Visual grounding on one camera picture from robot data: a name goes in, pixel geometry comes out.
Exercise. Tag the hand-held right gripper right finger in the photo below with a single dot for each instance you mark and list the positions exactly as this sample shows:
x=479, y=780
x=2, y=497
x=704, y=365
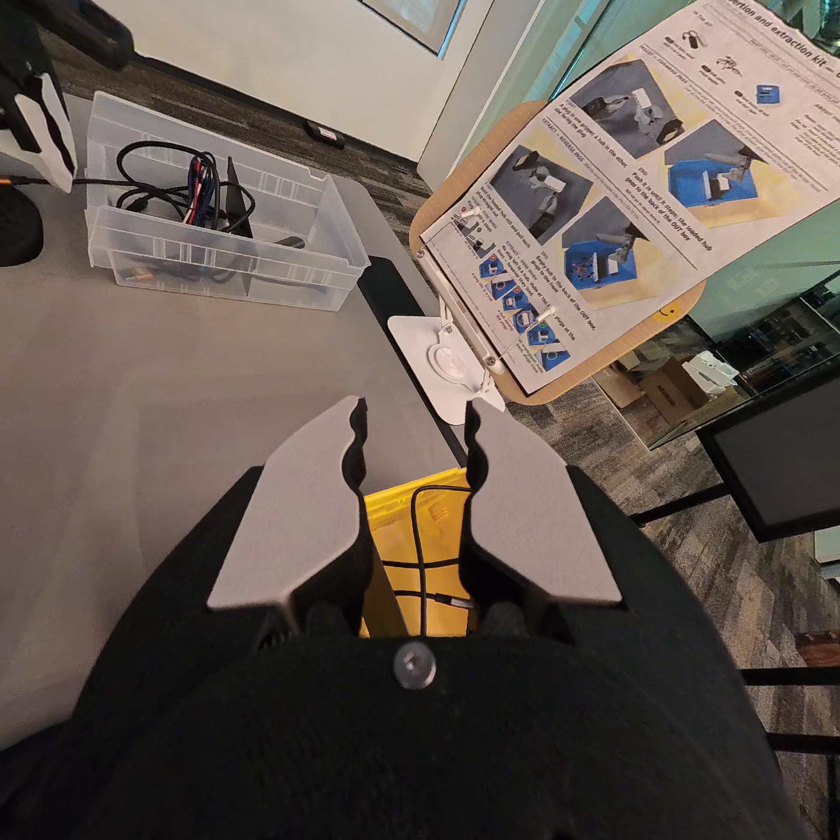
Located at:
x=538, y=525

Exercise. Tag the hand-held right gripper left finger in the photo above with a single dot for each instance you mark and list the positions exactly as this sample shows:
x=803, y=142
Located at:
x=289, y=525

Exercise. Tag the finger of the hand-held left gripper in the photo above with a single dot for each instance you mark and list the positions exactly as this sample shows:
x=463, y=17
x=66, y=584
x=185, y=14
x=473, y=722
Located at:
x=16, y=161
x=60, y=131

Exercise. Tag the yellow plastic bin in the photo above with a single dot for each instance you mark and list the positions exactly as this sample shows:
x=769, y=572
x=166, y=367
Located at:
x=446, y=525

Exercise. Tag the clear plastic bin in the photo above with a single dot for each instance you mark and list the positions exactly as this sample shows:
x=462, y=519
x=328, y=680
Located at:
x=328, y=262

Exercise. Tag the black monitor stand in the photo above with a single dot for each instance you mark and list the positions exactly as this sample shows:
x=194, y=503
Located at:
x=676, y=505

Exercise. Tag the white document stand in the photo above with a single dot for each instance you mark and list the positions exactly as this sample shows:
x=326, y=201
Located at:
x=420, y=354

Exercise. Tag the small white box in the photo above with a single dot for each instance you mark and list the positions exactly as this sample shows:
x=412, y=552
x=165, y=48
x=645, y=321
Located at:
x=712, y=371

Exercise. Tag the small black adapter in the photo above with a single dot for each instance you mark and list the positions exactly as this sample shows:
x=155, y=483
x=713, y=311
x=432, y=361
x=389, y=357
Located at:
x=290, y=242

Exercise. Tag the black flat monitor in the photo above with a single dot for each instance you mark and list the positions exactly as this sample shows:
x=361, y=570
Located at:
x=787, y=459

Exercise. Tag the printed instruction sheet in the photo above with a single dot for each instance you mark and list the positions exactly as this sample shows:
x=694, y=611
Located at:
x=590, y=197

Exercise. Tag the large white framed window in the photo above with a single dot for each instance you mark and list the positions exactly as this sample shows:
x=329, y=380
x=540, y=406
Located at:
x=420, y=19

